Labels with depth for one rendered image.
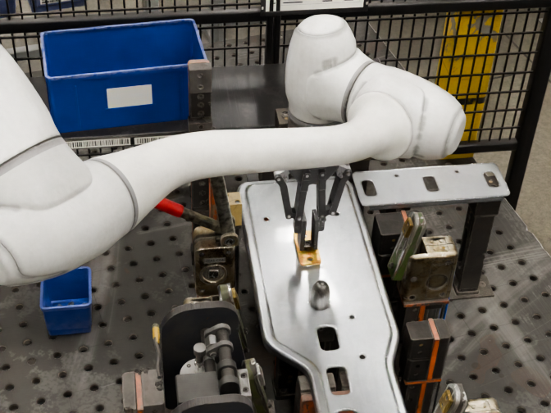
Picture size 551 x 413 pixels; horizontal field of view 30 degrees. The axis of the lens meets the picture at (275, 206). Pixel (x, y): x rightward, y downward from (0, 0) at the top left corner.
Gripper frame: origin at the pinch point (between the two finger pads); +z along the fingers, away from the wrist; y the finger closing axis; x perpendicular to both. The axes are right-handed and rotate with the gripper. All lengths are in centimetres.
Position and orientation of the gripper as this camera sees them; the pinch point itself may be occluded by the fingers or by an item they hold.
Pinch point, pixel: (308, 229)
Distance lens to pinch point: 177.7
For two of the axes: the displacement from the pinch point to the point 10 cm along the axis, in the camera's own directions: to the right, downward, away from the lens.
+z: -0.3, 7.5, 6.6
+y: 9.9, -0.7, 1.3
